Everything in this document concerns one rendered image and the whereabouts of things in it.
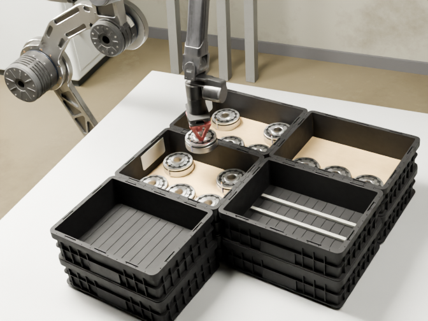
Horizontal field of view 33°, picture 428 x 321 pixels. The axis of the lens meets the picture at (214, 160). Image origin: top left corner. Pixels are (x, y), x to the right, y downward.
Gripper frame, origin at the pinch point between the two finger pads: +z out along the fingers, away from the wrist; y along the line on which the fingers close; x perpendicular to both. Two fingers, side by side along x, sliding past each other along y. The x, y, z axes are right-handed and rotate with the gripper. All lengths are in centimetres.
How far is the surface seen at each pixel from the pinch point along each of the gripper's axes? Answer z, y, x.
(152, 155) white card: 11.8, 9.4, 16.1
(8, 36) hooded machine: 72, 245, 93
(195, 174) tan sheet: 17.3, 2.0, 2.9
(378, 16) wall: 67, 184, -131
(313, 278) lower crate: 19, -52, -22
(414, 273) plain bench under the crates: 29, -49, -54
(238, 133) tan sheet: 17.3, 21.1, -15.8
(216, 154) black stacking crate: 11.8, 3.5, -4.9
